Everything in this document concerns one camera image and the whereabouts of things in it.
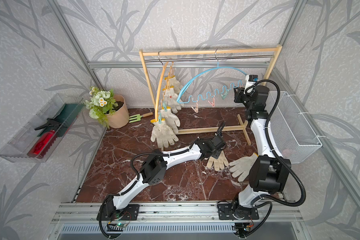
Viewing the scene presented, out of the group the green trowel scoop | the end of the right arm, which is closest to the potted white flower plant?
the green trowel scoop

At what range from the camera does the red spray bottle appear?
567 millimetres

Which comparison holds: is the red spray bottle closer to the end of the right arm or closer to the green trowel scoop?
the green trowel scoop
